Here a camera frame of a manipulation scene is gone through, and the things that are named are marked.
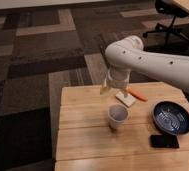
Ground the black smartphone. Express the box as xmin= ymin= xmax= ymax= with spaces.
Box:
xmin=150 ymin=135 xmax=179 ymax=148

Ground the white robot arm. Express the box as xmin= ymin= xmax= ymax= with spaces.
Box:
xmin=100 ymin=35 xmax=189 ymax=94

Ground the orange toy carrot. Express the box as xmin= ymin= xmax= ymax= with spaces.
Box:
xmin=127 ymin=87 xmax=147 ymax=102

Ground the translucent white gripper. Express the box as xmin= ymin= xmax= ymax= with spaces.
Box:
xmin=100 ymin=67 xmax=130 ymax=96

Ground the white plastic cup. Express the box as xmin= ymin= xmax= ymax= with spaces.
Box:
xmin=107 ymin=104 xmax=128 ymax=130

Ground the black office chair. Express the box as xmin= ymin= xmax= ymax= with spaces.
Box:
xmin=141 ymin=0 xmax=189 ymax=47

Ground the white rectangular sponge block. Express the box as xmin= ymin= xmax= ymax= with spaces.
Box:
xmin=115 ymin=91 xmax=136 ymax=107

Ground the dark blue ceramic bowl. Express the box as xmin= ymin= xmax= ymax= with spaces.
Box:
xmin=152 ymin=101 xmax=189 ymax=135

